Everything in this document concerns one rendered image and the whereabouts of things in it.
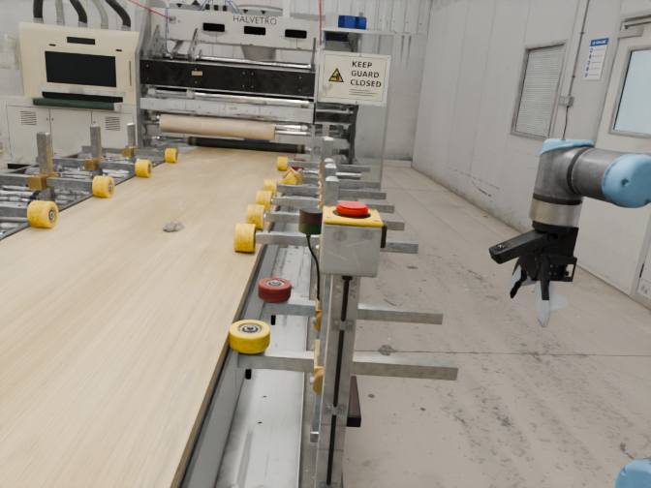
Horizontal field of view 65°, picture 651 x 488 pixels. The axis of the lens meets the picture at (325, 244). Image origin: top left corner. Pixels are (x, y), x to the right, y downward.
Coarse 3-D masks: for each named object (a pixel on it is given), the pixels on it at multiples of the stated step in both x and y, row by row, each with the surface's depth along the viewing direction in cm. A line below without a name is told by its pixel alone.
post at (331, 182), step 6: (330, 180) 137; (336, 180) 137; (330, 186) 137; (336, 186) 137; (330, 192) 138; (336, 192) 138; (330, 198) 138; (336, 198) 138; (324, 204) 142; (330, 204) 139; (336, 204) 139
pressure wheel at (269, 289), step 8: (264, 280) 126; (272, 280) 127; (280, 280) 127; (264, 288) 121; (272, 288) 121; (280, 288) 122; (288, 288) 123; (264, 296) 122; (272, 296) 121; (280, 296) 122; (288, 296) 124; (272, 320) 127
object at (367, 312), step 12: (288, 300) 127; (300, 300) 127; (276, 312) 125; (288, 312) 125; (300, 312) 125; (312, 312) 125; (360, 312) 125; (372, 312) 125; (384, 312) 126; (396, 312) 126; (408, 312) 126; (420, 312) 126; (432, 312) 126
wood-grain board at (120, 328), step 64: (128, 192) 210; (192, 192) 219; (256, 192) 229; (0, 256) 130; (64, 256) 133; (128, 256) 137; (192, 256) 141; (256, 256) 145; (0, 320) 97; (64, 320) 99; (128, 320) 101; (192, 320) 103; (0, 384) 78; (64, 384) 79; (128, 384) 80; (192, 384) 82; (0, 448) 65; (64, 448) 66; (128, 448) 67
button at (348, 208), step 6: (342, 204) 63; (348, 204) 63; (354, 204) 63; (360, 204) 63; (336, 210) 63; (342, 210) 62; (348, 210) 61; (354, 210) 61; (360, 210) 62; (366, 210) 62
